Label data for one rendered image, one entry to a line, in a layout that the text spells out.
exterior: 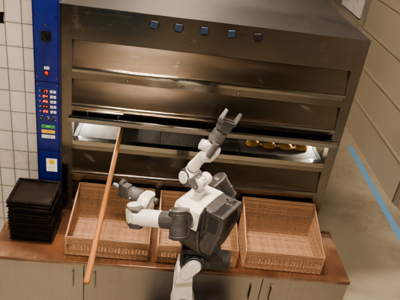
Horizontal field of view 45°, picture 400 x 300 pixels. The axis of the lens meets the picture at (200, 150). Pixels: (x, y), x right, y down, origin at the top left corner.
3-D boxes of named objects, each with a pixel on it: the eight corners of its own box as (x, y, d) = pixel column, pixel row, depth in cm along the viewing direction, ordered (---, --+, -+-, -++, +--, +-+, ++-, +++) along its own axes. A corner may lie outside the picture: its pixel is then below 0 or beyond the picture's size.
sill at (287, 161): (73, 140, 339) (73, 135, 337) (320, 164, 356) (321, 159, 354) (71, 144, 334) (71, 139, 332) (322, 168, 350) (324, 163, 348)
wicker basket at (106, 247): (78, 211, 360) (78, 180, 347) (153, 218, 365) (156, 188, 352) (63, 255, 318) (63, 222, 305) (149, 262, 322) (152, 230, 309)
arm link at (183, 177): (194, 186, 301) (219, 190, 285) (178, 189, 293) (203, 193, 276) (193, 168, 300) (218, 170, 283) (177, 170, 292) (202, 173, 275)
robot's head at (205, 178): (211, 188, 257) (212, 174, 253) (200, 196, 249) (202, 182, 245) (200, 183, 260) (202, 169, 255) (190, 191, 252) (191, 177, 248)
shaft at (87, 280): (89, 286, 219) (89, 281, 218) (83, 285, 219) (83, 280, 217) (125, 120, 368) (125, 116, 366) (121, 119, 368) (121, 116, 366)
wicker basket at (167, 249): (156, 218, 365) (159, 188, 351) (230, 224, 370) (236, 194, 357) (153, 263, 322) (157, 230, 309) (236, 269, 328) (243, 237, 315)
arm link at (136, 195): (130, 206, 280) (144, 214, 275) (134, 190, 277) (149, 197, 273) (141, 203, 290) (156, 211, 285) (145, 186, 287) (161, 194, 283)
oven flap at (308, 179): (72, 171, 344) (74, 143, 341) (314, 193, 360) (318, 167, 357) (71, 173, 339) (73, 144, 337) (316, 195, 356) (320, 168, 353)
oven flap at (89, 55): (72, 68, 307) (74, 36, 304) (342, 98, 323) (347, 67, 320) (71, 68, 302) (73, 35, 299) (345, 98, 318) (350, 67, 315)
